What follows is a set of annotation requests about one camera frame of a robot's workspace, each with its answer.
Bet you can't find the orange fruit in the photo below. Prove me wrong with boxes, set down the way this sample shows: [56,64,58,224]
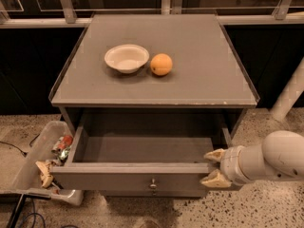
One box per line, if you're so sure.
[150,53,173,76]

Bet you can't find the black cable on floor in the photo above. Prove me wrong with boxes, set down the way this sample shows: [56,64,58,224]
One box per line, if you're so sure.
[0,133,41,157]

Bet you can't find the grey bottom drawer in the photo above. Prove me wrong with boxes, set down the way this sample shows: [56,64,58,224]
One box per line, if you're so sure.
[100,190,207,198]

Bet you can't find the grey drawer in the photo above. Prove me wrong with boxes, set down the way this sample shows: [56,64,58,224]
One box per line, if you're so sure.
[100,190,207,198]
[52,108,230,191]

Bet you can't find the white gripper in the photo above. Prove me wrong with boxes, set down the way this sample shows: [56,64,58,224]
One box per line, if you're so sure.
[199,145,253,188]

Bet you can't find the metal window railing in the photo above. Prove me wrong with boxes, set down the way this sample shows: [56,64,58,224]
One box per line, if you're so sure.
[0,0,304,29]

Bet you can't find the green snack packet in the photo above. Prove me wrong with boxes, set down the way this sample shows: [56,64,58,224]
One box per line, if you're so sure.
[58,148,70,162]

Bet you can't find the white bowl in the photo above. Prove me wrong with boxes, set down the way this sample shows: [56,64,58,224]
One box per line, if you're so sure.
[104,45,149,74]

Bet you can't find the grey top drawer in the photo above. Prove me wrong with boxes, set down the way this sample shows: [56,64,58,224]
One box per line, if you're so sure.
[52,108,230,191]

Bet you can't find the grey drawer cabinet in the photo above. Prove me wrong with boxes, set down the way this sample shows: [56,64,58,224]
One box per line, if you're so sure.
[48,13,261,199]

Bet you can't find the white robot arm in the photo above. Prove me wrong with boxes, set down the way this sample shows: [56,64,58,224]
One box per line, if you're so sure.
[200,60,304,188]

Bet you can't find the clear plastic bin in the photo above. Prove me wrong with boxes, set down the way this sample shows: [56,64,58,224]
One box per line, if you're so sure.
[1,121,84,206]

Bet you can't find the black stand leg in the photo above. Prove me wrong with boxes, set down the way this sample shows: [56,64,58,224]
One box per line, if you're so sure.
[6,194,27,228]

